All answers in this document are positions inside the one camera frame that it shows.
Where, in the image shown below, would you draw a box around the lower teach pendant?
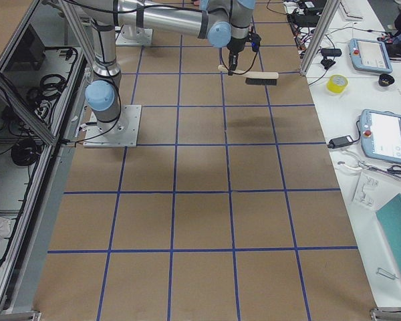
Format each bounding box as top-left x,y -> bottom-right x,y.
360,109 -> 401,164

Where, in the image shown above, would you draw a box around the upper teach pendant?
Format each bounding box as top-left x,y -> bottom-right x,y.
348,38 -> 393,74

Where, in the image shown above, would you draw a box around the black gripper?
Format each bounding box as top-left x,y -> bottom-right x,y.
227,38 -> 246,76

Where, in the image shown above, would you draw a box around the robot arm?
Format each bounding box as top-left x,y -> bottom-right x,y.
71,1 -> 259,132

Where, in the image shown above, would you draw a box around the teach pendant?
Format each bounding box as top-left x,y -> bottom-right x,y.
360,109 -> 401,164
348,38 -> 393,74

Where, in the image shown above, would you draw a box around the yellow tape roll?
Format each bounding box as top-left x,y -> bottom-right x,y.
326,74 -> 348,94

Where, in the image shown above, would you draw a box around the black power adapter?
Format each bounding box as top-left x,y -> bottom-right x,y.
327,135 -> 356,149

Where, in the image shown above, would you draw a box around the black scissors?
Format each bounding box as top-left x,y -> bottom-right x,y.
386,165 -> 401,179

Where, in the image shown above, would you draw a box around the white paper sheet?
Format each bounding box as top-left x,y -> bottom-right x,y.
352,171 -> 401,211

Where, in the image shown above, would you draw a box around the aluminium frame post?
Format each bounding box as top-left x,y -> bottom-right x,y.
300,0 -> 340,76

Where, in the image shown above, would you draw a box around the white hand brush black bristles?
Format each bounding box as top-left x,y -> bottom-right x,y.
218,65 -> 279,86

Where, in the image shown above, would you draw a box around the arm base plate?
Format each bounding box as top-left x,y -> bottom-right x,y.
116,25 -> 153,47
83,105 -> 142,148

